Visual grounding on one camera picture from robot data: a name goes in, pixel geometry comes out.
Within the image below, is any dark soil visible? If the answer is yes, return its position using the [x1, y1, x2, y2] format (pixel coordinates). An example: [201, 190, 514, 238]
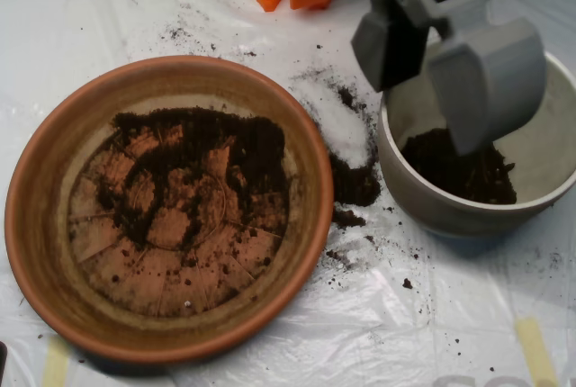
[96, 106, 289, 251]
[400, 128, 518, 206]

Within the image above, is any white ceramic pot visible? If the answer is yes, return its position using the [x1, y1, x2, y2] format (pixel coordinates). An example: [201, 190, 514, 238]
[376, 49, 576, 239]

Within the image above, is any spilled soil heap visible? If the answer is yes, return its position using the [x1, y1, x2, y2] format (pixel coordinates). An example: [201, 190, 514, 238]
[290, 67, 383, 231]

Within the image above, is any terracotta saucer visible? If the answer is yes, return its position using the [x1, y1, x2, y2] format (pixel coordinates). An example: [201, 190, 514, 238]
[4, 54, 335, 365]

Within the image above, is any clear plastic sheet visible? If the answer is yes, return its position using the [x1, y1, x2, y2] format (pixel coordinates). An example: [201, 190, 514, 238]
[0, 0, 576, 387]

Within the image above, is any beige masking tape strip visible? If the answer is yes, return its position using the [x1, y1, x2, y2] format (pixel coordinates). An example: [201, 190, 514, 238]
[516, 317, 560, 387]
[41, 336, 72, 387]

